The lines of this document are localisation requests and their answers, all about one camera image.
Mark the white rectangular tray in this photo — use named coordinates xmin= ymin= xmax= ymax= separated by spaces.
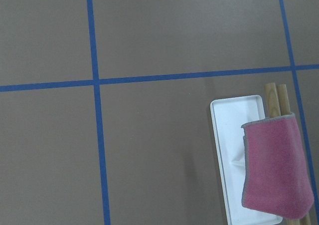
xmin=210 ymin=95 xmax=283 ymax=225

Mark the inner wooden rack rod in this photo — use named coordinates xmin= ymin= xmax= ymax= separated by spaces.
xmin=264 ymin=82 xmax=281 ymax=118

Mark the pink cleaning cloth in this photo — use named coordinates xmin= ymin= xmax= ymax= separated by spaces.
xmin=241 ymin=113 xmax=314 ymax=220

